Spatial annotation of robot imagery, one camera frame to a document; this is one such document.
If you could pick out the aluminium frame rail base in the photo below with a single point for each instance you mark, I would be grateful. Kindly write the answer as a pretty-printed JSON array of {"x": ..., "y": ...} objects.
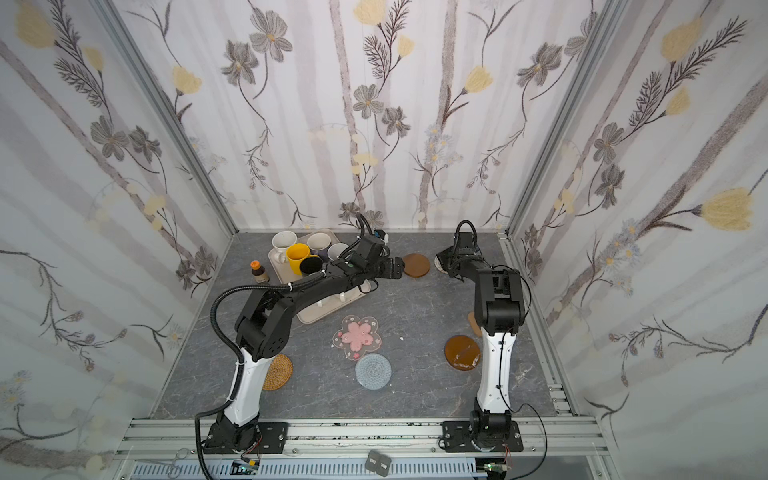
[{"x": 416, "y": 448}]

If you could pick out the multicolour woven round coaster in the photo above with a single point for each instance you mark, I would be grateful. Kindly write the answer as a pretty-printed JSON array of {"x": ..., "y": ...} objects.
[{"x": 438, "y": 265}]

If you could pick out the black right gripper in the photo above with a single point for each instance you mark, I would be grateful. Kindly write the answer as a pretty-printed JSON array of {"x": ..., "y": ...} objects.
[{"x": 454, "y": 260}]

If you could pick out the black cup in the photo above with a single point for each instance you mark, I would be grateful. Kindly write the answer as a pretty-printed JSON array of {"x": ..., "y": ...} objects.
[{"x": 310, "y": 265}]

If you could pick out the grey-blue woven round coaster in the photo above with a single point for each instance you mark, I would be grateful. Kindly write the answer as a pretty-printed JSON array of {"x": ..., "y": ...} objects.
[{"x": 373, "y": 372}]

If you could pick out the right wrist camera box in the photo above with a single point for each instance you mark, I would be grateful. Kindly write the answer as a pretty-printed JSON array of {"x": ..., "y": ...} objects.
[{"x": 466, "y": 241}]

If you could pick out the blue floral mug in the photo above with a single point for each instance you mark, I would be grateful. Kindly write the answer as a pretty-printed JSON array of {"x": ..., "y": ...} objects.
[{"x": 336, "y": 250}]

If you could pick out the yellow cup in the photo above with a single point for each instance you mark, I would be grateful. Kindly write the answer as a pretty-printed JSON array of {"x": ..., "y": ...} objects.
[{"x": 295, "y": 255}]

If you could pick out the rattan wicker round coaster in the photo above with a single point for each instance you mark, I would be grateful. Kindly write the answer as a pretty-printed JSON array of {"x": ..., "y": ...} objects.
[{"x": 279, "y": 373}]

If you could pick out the dark brown round wooden coaster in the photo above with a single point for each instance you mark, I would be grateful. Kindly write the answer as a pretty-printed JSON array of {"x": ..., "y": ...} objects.
[{"x": 416, "y": 265}]

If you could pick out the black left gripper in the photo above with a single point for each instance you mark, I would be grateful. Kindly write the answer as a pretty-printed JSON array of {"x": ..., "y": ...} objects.
[{"x": 383, "y": 267}]

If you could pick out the pink flower silicone coaster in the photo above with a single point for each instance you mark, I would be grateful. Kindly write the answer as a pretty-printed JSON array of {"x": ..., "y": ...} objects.
[{"x": 357, "y": 337}]

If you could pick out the white speckled mug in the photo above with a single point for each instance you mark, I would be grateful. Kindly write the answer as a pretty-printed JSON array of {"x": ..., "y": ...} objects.
[{"x": 281, "y": 242}]

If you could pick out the glossy brown round coaster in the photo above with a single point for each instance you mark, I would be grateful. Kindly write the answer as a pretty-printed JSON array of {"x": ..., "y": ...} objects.
[{"x": 462, "y": 353}]

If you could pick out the brown bottle orange cap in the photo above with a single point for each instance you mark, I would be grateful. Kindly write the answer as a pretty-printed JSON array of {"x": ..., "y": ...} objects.
[{"x": 259, "y": 273}]

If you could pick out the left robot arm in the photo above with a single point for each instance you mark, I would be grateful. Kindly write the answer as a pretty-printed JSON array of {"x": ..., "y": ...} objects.
[{"x": 263, "y": 330}]

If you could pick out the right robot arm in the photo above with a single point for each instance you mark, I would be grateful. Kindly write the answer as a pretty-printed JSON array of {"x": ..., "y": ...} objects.
[{"x": 500, "y": 312}]

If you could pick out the cork paw print coaster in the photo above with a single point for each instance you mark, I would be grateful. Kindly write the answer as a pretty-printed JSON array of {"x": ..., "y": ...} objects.
[{"x": 477, "y": 331}]

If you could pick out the lavender white cup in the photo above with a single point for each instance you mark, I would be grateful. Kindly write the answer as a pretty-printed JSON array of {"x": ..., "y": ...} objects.
[{"x": 319, "y": 243}]

